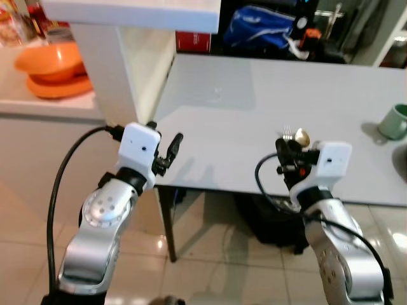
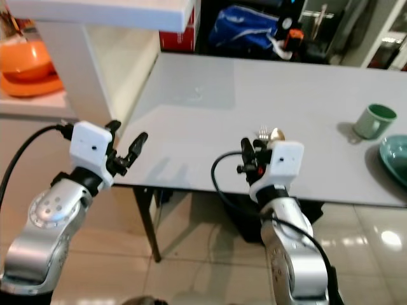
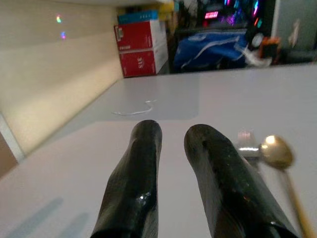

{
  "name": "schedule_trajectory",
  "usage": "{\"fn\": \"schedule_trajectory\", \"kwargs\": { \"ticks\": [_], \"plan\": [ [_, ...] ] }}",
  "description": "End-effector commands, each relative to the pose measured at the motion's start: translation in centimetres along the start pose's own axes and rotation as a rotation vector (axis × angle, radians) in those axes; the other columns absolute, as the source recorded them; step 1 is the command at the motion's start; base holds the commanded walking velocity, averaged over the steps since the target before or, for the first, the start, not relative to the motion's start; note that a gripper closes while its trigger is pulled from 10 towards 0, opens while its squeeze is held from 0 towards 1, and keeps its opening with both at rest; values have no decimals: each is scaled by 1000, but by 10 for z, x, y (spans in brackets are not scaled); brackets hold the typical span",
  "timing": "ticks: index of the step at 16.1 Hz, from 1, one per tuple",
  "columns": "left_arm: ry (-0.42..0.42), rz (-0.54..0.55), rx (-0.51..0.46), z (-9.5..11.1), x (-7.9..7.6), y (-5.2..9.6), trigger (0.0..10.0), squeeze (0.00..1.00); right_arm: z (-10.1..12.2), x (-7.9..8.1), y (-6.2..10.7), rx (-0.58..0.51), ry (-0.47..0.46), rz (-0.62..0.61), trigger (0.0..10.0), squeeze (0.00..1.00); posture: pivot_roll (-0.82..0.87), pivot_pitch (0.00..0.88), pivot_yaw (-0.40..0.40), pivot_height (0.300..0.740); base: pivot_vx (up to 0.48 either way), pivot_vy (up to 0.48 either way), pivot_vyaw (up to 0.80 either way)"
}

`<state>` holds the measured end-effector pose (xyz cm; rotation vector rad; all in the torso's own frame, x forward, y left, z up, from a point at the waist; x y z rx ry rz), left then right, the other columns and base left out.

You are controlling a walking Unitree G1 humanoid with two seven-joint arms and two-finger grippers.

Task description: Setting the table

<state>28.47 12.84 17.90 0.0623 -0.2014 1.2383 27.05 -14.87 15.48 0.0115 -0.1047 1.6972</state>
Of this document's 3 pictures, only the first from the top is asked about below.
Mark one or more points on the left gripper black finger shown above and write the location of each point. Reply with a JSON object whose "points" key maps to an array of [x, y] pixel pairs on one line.
{"points": [[152, 125], [174, 146]]}

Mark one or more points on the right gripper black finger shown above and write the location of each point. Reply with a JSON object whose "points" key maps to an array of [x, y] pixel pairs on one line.
{"points": [[282, 150], [295, 150]]}

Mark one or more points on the gold spoon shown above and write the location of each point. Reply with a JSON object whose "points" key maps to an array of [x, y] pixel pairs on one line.
{"points": [[302, 136]]}

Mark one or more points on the silver fork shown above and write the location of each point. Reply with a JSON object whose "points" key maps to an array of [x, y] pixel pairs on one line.
{"points": [[287, 132]]}

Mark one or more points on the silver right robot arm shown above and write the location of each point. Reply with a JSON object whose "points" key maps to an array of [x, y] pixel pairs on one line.
{"points": [[340, 254]]}

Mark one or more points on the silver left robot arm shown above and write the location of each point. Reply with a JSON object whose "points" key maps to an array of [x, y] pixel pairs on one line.
{"points": [[95, 222]]}

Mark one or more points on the dark metal table leg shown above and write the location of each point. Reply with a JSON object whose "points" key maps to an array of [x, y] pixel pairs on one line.
{"points": [[168, 222]]}

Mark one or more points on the black bag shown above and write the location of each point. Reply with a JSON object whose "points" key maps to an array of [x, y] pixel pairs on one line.
{"points": [[270, 222]]}

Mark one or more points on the red box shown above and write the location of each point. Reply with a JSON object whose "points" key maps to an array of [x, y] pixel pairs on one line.
{"points": [[193, 41]]}

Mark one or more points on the orange plate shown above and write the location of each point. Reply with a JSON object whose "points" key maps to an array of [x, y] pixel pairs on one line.
{"points": [[60, 89]]}

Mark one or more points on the green mug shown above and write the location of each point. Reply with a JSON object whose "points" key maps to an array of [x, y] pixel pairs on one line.
{"points": [[393, 122]]}

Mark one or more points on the orange and black tool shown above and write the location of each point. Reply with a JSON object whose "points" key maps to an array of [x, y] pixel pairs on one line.
{"points": [[310, 43]]}

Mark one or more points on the orange bowl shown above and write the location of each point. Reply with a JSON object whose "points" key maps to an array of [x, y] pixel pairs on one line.
{"points": [[51, 62]]}

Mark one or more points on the blue bag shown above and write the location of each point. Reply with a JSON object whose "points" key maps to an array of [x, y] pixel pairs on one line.
{"points": [[257, 28]]}

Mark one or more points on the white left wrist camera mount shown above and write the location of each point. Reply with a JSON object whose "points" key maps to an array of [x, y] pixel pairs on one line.
{"points": [[138, 149]]}

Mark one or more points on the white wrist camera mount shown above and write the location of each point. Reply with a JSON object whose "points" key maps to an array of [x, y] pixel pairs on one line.
{"points": [[138, 149], [332, 162]]}

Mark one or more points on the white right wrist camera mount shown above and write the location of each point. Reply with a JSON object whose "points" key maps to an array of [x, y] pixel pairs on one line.
{"points": [[332, 162]]}

